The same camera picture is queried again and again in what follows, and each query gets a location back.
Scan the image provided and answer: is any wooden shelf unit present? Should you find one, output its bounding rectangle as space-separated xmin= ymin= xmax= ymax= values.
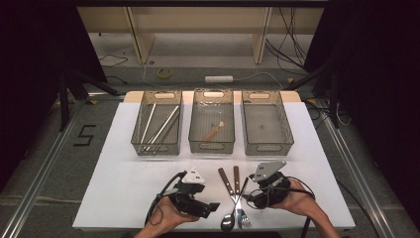
xmin=76 ymin=6 xmax=325 ymax=65

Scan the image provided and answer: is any white table mat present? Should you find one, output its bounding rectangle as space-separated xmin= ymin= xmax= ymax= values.
xmin=71 ymin=100 xmax=357 ymax=232

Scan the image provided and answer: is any right hand-held gripper black cable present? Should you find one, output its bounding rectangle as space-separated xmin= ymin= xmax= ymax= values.
xmin=246 ymin=177 xmax=316 ymax=238

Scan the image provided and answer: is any yellow tape roll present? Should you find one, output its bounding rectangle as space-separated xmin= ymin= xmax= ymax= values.
xmin=156 ymin=67 xmax=173 ymax=80

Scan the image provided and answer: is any hand-held gripper black cable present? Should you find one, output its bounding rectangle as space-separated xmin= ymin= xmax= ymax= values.
xmin=246 ymin=177 xmax=316 ymax=238
xmin=144 ymin=171 xmax=187 ymax=227

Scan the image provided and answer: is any metal chopstick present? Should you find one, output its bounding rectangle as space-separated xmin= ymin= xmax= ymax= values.
xmin=141 ymin=123 xmax=166 ymax=154
xmin=152 ymin=110 xmax=182 ymax=155

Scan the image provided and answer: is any left hand-held gripper black cable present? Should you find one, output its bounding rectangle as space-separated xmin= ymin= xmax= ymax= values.
xmin=144 ymin=171 xmax=187 ymax=227

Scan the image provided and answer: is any clear plastic fork amber handle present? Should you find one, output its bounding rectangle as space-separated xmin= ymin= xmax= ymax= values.
xmin=202 ymin=120 xmax=226 ymax=143

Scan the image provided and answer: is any wooden-handled knife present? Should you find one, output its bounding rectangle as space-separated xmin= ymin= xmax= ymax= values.
xmin=233 ymin=165 xmax=243 ymax=232

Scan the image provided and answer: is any white chopstick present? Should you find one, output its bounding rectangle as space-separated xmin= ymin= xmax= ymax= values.
xmin=139 ymin=102 xmax=158 ymax=147
xmin=145 ymin=104 xmax=180 ymax=153

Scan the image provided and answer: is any person's left hand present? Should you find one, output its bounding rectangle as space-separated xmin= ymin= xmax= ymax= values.
xmin=145 ymin=196 xmax=201 ymax=234

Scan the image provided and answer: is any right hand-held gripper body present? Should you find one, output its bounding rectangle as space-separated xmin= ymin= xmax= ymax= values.
xmin=252 ymin=160 xmax=292 ymax=210

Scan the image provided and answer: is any white power strip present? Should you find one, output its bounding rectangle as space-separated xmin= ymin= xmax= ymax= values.
xmin=204 ymin=75 xmax=234 ymax=83

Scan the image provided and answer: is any grey translucent plastic bin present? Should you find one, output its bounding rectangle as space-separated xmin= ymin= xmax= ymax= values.
xmin=241 ymin=89 xmax=295 ymax=157
xmin=188 ymin=88 xmax=236 ymax=155
xmin=130 ymin=89 xmax=183 ymax=157

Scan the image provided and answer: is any thick black floor cable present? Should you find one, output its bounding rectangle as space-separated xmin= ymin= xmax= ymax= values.
xmin=335 ymin=179 xmax=382 ymax=238

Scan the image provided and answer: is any thin black floor cable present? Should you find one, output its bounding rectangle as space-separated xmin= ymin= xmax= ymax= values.
xmin=97 ymin=54 xmax=129 ymax=68

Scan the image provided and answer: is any person's right hand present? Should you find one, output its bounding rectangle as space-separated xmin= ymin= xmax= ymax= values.
xmin=270 ymin=178 xmax=320 ymax=218

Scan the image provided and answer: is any black metal stand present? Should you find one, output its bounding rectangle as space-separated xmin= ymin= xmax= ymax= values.
xmin=57 ymin=67 xmax=122 ymax=133
xmin=283 ymin=62 xmax=341 ymax=130

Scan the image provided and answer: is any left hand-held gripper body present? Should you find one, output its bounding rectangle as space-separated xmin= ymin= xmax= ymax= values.
xmin=169 ymin=168 xmax=206 ymax=217

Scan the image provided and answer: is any metal floor rail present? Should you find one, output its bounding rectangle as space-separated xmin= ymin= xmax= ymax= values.
xmin=310 ymin=98 xmax=397 ymax=238
xmin=0 ymin=93 xmax=128 ymax=238

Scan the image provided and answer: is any wooden-handled metal fork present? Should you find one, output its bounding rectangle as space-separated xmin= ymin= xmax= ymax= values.
xmin=217 ymin=167 xmax=253 ymax=229

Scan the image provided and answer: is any black curtain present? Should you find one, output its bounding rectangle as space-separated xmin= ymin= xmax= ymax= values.
xmin=0 ymin=0 xmax=107 ymax=192
xmin=303 ymin=0 xmax=420 ymax=229

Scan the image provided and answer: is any black-handled metal spoon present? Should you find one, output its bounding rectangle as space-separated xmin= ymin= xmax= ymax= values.
xmin=220 ymin=177 xmax=250 ymax=232

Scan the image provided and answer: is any bundle of black cables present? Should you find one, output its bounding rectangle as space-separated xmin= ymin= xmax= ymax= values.
xmin=265 ymin=7 xmax=308 ymax=72

